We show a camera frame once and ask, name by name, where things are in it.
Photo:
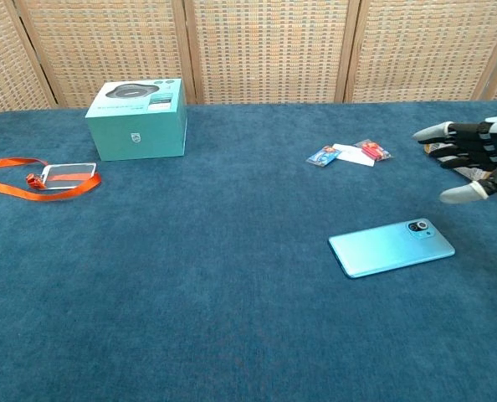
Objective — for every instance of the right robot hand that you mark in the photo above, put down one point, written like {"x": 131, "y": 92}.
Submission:
{"x": 489, "y": 146}

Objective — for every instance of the light blue smartphone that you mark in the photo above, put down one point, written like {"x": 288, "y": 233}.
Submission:
{"x": 390, "y": 251}

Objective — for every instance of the red snack packet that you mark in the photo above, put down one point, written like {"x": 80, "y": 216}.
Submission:
{"x": 374, "y": 151}

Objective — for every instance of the white paper packet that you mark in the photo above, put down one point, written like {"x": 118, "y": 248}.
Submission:
{"x": 355, "y": 156}

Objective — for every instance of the blue snack packet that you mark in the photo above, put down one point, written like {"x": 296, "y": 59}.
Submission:
{"x": 324, "y": 156}

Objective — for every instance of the woven wooden folding screen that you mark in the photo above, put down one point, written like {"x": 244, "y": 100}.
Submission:
{"x": 265, "y": 50}

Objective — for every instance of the blue table mat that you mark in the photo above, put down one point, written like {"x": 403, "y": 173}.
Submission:
{"x": 190, "y": 272}

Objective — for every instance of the teal speaker product box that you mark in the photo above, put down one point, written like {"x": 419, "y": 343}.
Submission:
{"x": 139, "y": 125}

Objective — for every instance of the clear badge card holder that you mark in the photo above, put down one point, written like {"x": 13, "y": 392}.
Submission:
{"x": 66, "y": 176}

